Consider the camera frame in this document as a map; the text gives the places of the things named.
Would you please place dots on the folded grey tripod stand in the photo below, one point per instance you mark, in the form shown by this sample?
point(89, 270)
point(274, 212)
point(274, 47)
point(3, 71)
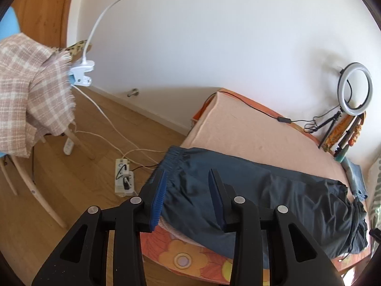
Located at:
point(349, 138)

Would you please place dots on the bed with peach sheet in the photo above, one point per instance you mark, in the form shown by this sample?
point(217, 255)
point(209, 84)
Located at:
point(236, 126)

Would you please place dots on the pink plaid blanket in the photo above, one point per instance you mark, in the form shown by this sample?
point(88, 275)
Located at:
point(35, 94)

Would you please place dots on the dark blue pants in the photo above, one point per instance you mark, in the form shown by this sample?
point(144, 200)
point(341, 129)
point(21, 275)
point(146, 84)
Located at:
point(320, 204)

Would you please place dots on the green striped white cushion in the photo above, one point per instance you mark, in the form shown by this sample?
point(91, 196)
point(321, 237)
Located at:
point(373, 187)

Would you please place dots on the orange patterned scarf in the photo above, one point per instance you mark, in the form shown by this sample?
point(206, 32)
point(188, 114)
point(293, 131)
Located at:
point(338, 132)

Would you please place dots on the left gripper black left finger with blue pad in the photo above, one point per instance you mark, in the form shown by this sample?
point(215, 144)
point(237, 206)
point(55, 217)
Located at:
point(153, 195)

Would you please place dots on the leopard print cloth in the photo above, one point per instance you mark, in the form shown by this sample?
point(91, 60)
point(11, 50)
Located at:
point(75, 50)

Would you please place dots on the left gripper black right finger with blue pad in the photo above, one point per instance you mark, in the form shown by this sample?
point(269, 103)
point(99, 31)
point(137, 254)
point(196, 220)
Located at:
point(222, 195)

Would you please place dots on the white power adapter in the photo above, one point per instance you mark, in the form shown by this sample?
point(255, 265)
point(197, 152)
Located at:
point(68, 147)

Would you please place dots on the metal door stopper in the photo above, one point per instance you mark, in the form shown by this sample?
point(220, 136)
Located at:
point(133, 92)

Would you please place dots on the black mini tripod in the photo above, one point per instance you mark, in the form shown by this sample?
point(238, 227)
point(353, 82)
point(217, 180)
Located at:
point(332, 122)

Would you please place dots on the white ring light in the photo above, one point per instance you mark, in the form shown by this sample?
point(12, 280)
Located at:
point(355, 89)

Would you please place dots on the white power strip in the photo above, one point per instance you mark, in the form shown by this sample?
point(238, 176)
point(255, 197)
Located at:
point(123, 179)

